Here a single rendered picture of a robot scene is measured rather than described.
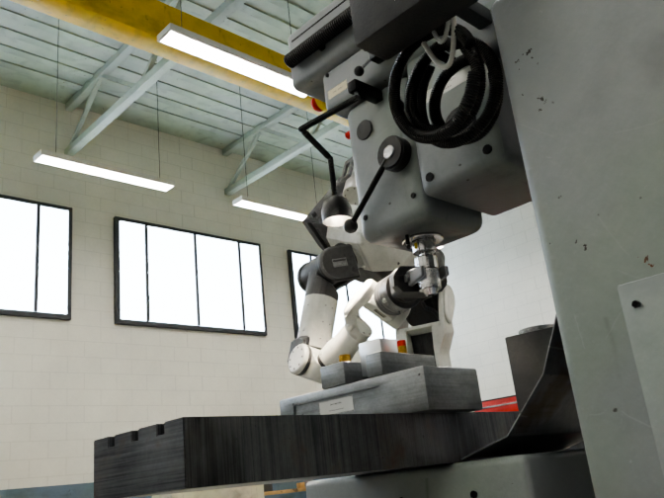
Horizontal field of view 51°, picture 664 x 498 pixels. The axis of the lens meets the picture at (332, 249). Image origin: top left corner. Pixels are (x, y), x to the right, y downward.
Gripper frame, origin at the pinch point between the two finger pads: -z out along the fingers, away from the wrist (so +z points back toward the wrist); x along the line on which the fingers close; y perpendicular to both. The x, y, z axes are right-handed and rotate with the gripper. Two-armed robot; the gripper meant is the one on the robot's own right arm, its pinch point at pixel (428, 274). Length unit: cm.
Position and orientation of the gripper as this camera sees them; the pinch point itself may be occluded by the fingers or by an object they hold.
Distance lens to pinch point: 145.4
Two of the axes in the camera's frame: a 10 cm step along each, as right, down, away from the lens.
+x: 9.3, 0.2, 3.7
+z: -3.5, 3.2, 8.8
